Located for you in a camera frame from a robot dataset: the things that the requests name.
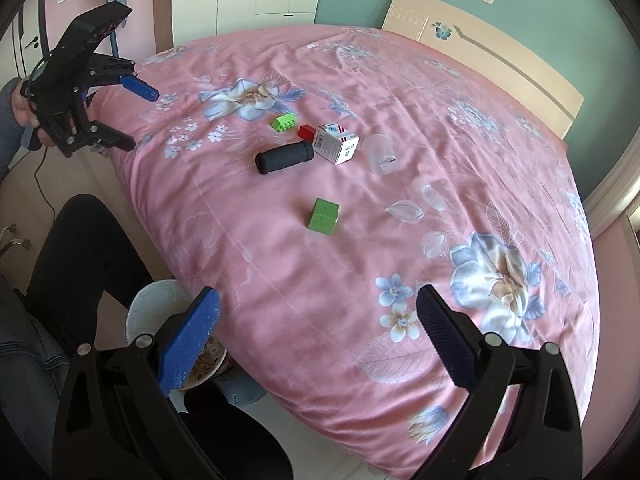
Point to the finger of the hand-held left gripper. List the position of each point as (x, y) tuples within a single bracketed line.
[(117, 141), (142, 91)]

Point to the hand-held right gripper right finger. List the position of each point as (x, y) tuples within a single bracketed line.
[(450, 342)]

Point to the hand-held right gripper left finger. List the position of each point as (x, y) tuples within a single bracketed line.
[(189, 342)]

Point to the white waste bin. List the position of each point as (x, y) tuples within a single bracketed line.
[(150, 301)]

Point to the green toy brick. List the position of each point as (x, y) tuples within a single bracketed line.
[(283, 122)]

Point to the black foam cylinder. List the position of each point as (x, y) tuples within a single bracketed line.
[(284, 157)]

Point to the red block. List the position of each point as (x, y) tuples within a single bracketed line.
[(306, 133)]

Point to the green wooden cube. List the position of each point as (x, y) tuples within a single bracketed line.
[(323, 216)]

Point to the clear plastic cup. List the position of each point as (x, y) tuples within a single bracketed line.
[(380, 156)]

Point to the small white printed box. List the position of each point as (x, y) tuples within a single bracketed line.
[(335, 146)]

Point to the person's left forearm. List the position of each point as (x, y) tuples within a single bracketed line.
[(6, 130)]

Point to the person's left hand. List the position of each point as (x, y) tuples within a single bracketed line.
[(21, 106)]

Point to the white door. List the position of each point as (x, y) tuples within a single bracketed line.
[(20, 35)]

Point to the blue grey slipper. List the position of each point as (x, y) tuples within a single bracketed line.
[(242, 391)]

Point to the person's right leg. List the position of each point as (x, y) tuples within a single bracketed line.
[(235, 440)]

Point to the person's leg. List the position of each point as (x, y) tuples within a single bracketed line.
[(235, 440), (80, 250)]

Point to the person's left leg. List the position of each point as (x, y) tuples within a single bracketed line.
[(80, 250)]

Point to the pink floral blanket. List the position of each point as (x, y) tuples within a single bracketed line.
[(350, 265)]

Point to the grey denim jacket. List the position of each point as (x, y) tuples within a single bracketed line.
[(25, 360)]

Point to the beige window casing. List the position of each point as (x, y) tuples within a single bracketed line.
[(617, 180)]

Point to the beige wooden headboard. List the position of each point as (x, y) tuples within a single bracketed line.
[(500, 55)]

